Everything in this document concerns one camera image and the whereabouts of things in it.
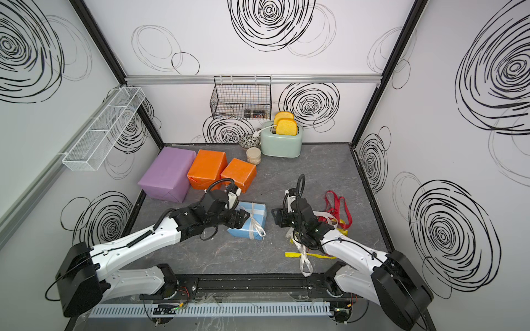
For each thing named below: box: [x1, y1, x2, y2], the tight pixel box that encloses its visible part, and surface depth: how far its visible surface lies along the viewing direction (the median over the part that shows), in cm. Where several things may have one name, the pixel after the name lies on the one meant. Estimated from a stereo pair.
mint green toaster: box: [260, 121, 304, 158], surface depth 111 cm
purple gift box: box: [137, 146, 197, 204], surface depth 95 cm
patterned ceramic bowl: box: [238, 134, 260, 150], surface depth 122 cm
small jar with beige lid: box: [245, 146, 262, 166], surface depth 111 cm
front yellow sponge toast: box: [276, 119, 298, 136], surface depth 104 cm
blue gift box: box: [227, 201, 268, 241], surface depth 83 cm
